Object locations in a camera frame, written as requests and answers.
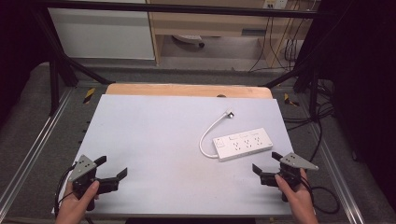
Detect black metal frame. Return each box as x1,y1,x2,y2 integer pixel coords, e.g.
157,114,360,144
29,0,335,117

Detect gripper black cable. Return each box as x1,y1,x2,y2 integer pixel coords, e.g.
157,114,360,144
53,163,78,218
299,176,341,216

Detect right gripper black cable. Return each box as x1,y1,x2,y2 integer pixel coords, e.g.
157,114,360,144
299,176,341,216

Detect wooden table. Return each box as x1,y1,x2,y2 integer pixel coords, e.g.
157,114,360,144
105,82,274,100

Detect white power strip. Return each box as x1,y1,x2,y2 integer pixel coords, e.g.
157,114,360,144
212,127,275,163

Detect aluminium rail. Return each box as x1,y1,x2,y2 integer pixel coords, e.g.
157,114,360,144
0,87,78,216
307,122,366,224

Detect white power strip cable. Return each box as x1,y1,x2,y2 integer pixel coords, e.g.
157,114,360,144
198,112,229,160

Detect grey power strip on floor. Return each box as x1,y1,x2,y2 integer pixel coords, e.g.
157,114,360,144
172,34,206,49

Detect person's right hand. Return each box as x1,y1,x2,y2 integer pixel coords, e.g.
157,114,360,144
274,168,318,217

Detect person's left hand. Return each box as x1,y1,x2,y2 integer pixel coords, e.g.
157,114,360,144
55,180,101,218

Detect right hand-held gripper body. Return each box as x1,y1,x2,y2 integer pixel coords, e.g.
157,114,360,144
277,151,319,203

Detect white cabinet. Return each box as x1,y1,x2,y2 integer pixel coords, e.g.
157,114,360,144
47,7,156,61

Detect white wall socket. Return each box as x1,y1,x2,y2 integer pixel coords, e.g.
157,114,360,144
262,0,290,10

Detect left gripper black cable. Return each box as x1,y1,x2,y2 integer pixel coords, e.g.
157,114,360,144
53,163,78,218

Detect black hanging cables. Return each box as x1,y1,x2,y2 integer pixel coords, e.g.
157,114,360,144
247,12,307,73

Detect black floor cables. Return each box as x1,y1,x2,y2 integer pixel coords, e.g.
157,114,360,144
281,78,337,164

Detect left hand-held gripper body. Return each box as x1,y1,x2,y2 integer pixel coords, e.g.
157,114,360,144
67,154,101,212

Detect black curtain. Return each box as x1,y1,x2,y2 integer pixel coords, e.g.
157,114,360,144
314,0,396,213
0,0,52,122

